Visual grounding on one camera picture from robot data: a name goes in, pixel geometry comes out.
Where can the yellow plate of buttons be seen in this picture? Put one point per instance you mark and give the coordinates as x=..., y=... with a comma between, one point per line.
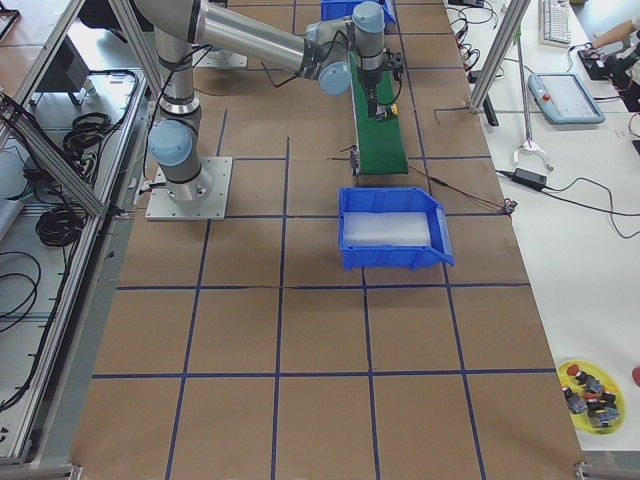
x=593, y=399

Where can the white keyboard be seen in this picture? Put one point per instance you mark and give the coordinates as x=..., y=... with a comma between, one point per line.
x=554, y=28

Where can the black power adapter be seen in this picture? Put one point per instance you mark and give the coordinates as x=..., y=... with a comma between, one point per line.
x=529, y=179

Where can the teach pendant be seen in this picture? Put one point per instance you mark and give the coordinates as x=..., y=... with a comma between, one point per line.
x=564, y=100

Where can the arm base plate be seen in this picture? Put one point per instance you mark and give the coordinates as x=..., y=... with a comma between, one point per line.
x=204, y=198
x=219, y=59

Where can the white foam pad destination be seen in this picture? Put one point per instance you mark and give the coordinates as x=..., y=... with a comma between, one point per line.
x=386, y=229

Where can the blue destination bin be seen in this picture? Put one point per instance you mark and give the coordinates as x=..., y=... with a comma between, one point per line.
x=395, y=199

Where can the blue source bin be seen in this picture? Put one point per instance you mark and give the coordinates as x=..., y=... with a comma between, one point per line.
x=334, y=9

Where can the aluminium profile post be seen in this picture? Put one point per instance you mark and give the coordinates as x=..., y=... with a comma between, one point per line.
x=505, y=35

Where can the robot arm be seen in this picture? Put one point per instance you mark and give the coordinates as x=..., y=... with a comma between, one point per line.
x=343, y=54

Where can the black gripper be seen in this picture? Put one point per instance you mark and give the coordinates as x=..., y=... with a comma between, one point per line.
x=370, y=81

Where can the green conveyor belt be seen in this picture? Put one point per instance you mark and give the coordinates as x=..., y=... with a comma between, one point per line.
x=379, y=146

